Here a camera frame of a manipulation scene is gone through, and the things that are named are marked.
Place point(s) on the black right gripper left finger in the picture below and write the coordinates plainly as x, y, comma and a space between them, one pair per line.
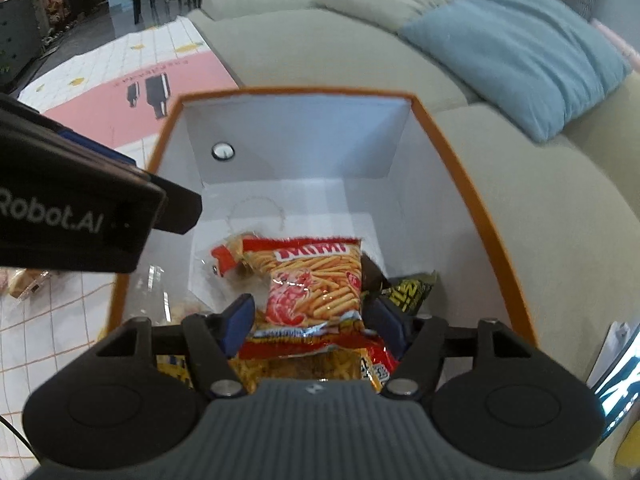
211, 341

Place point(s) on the dark green snack packet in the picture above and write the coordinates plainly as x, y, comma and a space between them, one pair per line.
407, 293

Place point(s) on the pink white checkered tablecloth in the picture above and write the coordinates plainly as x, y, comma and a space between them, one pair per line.
119, 96

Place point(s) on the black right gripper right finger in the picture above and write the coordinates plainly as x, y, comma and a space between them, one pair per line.
417, 344

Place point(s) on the dark cabinet with plants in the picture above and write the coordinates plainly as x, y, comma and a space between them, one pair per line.
20, 37

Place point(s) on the beige sofa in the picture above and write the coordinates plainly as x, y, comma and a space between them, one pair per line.
567, 211

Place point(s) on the Mimi shrimp stick packet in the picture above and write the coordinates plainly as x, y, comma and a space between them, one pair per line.
314, 285

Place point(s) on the red chip bag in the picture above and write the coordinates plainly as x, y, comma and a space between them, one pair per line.
354, 356

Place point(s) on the orange cardboard box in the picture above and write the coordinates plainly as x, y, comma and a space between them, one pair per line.
321, 162

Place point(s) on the light blue cushion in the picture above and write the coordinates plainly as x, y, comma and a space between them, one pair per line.
539, 62

